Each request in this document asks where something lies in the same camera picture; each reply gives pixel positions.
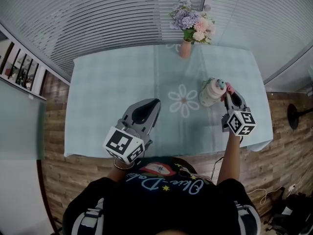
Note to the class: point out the white water bottle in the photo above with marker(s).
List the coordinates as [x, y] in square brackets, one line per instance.
[210, 95]

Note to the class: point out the pink vase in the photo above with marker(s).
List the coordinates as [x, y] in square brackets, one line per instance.
[185, 50]

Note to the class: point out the pink cloth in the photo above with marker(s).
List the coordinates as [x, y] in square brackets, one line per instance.
[229, 88]

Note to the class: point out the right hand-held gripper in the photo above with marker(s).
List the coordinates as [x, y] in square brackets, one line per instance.
[240, 124]

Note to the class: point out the frosted glass door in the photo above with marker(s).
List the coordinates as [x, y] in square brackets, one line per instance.
[19, 121]

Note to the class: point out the white power adapter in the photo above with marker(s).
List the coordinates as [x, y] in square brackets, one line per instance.
[292, 188]

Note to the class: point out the light blue tablecloth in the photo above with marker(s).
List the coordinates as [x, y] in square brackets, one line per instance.
[110, 87]

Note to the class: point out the round metal door knob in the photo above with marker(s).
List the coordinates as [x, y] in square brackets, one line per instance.
[207, 8]

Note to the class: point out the round black side table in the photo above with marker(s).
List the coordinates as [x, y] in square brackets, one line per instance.
[292, 116]

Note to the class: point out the black office chair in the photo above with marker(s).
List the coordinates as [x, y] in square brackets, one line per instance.
[298, 212]

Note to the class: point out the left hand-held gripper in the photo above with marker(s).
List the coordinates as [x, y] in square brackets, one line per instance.
[121, 144]

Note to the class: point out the person's torso in black shirt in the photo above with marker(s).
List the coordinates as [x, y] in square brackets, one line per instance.
[166, 209]

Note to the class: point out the purple and pink flower bouquet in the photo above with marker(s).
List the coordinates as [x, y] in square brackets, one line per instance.
[188, 21]

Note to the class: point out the person's right forearm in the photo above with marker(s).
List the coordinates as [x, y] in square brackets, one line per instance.
[228, 160]

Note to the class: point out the person's left forearm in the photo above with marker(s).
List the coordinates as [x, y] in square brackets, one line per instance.
[118, 172]

